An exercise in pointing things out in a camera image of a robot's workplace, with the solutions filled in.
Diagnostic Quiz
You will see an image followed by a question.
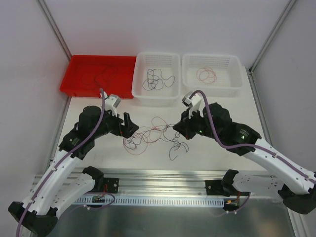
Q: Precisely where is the coloured wire bundle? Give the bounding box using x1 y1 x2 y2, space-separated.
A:
122 116 190 161

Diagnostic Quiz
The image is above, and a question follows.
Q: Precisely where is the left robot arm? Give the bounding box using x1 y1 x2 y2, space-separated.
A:
8 106 139 237

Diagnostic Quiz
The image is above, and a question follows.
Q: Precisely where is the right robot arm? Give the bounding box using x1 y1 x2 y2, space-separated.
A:
173 103 316 214

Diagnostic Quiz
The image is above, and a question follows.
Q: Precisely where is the red plastic tray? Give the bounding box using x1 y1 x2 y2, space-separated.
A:
60 55 136 99

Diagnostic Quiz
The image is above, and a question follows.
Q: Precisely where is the white right mesh basket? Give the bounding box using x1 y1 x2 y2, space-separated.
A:
181 53 243 97

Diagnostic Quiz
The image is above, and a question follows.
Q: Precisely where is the white mesh basket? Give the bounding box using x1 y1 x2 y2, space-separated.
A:
181 53 243 97
132 52 181 107

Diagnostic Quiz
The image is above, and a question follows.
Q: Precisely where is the white middle mesh basket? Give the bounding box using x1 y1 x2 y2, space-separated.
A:
132 52 181 107

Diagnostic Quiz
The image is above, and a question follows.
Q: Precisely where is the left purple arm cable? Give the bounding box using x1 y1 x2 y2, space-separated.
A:
16 88 106 237

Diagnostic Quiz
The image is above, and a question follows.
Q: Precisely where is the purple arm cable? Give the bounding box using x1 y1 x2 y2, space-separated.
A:
16 88 106 237
189 90 316 183

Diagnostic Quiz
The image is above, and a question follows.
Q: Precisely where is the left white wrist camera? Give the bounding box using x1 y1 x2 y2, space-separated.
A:
104 92 121 117

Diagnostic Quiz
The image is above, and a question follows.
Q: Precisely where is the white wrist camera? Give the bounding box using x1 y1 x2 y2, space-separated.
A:
182 91 202 119
104 92 121 117

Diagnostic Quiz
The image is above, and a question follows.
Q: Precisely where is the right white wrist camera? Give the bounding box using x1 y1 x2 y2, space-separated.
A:
182 91 202 119

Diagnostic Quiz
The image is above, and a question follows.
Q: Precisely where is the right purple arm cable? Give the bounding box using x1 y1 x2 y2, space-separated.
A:
189 90 316 183

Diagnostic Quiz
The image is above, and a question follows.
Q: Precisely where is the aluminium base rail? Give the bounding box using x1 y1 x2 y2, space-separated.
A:
32 168 284 200

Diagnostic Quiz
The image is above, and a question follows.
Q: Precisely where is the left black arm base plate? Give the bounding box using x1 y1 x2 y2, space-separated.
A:
102 177 119 194

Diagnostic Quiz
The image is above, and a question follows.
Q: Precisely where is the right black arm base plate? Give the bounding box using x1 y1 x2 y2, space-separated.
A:
205 180 225 196

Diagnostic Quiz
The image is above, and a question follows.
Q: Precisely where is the white slotted cable duct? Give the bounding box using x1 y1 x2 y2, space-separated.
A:
74 195 224 208

